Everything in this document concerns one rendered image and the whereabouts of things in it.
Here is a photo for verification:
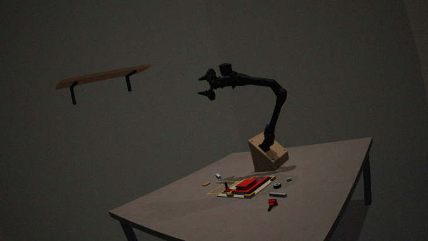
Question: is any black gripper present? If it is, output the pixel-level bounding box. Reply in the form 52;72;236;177
197;68;224;100

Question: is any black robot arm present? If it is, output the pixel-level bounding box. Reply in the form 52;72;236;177
206;63;287;152

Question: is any black toy tyre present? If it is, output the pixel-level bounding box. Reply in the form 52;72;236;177
273;182;282;189

